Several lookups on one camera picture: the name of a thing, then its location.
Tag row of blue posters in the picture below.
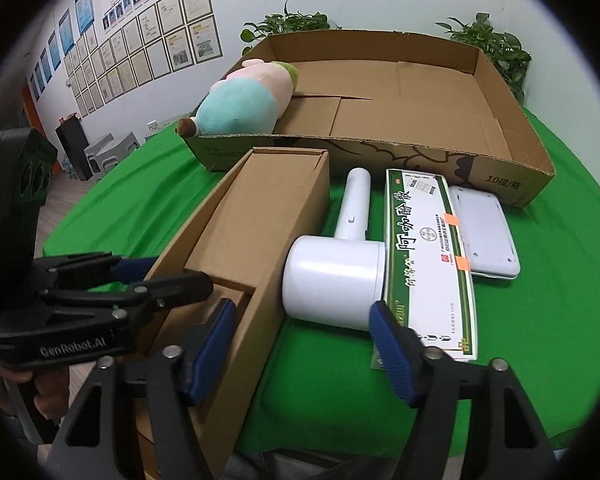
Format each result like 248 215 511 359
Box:
27 7 98 101

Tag large cardboard box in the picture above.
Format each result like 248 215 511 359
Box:
185 29 557 209

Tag pastel plush toy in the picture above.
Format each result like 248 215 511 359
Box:
176 58 301 137

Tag green and white carton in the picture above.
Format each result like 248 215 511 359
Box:
369 167 479 371

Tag green potted plant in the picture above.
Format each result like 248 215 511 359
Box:
435 12 533 106
240 0 342 58

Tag long brown cardboard box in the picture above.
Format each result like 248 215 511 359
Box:
135 147 331 480

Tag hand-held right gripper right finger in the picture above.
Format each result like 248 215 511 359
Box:
369 300 557 480

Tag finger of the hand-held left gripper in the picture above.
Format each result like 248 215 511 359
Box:
32 252 158 292
37 270 215 334

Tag green tablecloth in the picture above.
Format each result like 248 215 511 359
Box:
40 105 600 461

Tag wall of framed certificates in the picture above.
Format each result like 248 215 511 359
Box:
65 0 223 118

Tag white handheld appliance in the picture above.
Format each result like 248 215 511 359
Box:
281 166 387 332

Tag grey chairs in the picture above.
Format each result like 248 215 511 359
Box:
83 132 141 178

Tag white plastic device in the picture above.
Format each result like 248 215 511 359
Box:
447 185 522 281

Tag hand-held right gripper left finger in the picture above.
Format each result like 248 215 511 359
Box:
45 297 239 480

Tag person's left hand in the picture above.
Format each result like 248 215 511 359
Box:
0 355 71 422

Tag black cabinet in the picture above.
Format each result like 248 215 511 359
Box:
55 115 93 181

